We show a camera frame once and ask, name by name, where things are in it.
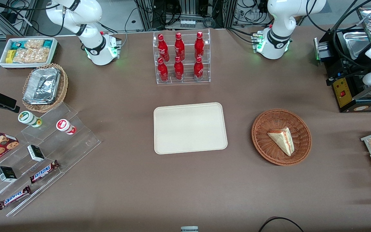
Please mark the light wicker basket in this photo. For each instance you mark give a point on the light wicker basket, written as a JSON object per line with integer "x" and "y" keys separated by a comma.
{"x": 62, "y": 87}

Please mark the beige plastic tray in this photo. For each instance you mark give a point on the beige plastic tray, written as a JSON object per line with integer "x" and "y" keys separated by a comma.
{"x": 190, "y": 128}

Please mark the brown round wicker basket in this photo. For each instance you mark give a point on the brown round wicker basket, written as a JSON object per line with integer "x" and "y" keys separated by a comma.
{"x": 262, "y": 141}

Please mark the wrapped triangle sandwich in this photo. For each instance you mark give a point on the wrapped triangle sandwich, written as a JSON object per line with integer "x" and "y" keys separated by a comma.
{"x": 282, "y": 140}

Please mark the green lid yogurt cup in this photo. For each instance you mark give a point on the green lid yogurt cup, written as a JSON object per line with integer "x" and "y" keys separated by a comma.
{"x": 27, "y": 118}

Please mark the silver foil packets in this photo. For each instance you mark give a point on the silver foil packets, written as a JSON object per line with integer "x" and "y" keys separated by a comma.
{"x": 42, "y": 85}

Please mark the white snack bin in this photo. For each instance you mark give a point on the white snack bin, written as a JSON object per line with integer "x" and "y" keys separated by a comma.
{"x": 2, "y": 59}

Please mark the yellow snack pack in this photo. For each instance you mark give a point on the yellow snack pack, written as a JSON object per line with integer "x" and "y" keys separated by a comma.
{"x": 10, "y": 56}

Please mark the clear rice cracker bag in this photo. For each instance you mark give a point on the clear rice cracker bag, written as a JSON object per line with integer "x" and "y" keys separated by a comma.
{"x": 34, "y": 43}
{"x": 23, "y": 55}
{"x": 40, "y": 55}

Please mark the teal snack pack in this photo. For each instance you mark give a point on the teal snack pack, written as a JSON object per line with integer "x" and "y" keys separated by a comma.
{"x": 17, "y": 44}
{"x": 48, "y": 43}

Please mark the small black box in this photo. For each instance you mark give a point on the small black box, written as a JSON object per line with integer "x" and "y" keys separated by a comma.
{"x": 36, "y": 153}
{"x": 6, "y": 174}

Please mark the red lid yogurt cup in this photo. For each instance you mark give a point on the red lid yogurt cup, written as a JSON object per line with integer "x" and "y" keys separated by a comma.
{"x": 64, "y": 125}

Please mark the Snickers bar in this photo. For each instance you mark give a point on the Snickers bar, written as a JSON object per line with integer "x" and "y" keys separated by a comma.
{"x": 14, "y": 197}
{"x": 43, "y": 171}

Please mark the clear acrylic tiered stand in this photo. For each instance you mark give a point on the clear acrylic tiered stand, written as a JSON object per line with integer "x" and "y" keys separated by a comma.
{"x": 76, "y": 145}

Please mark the red cola bottle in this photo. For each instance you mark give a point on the red cola bottle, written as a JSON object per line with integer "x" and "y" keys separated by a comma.
{"x": 163, "y": 48}
{"x": 178, "y": 69}
{"x": 179, "y": 47}
{"x": 163, "y": 71}
{"x": 198, "y": 69}
{"x": 199, "y": 45}

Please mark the clear acrylic bottle rack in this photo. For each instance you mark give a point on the clear acrylic bottle rack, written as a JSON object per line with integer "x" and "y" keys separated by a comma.
{"x": 187, "y": 69}

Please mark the white power strip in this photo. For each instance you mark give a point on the white power strip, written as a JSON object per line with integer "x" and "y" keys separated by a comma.
{"x": 192, "y": 24}

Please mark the small grey device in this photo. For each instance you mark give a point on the small grey device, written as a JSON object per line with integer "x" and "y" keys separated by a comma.
{"x": 189, "y": 229}

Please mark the black sealing machine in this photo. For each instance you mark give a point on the black sealing machine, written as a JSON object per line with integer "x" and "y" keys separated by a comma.
{"x": 349, "y": 87}

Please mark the aluminium frame rack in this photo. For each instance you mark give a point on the aluminium frame rack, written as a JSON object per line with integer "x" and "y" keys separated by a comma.
{"x": 188, "y": 9}

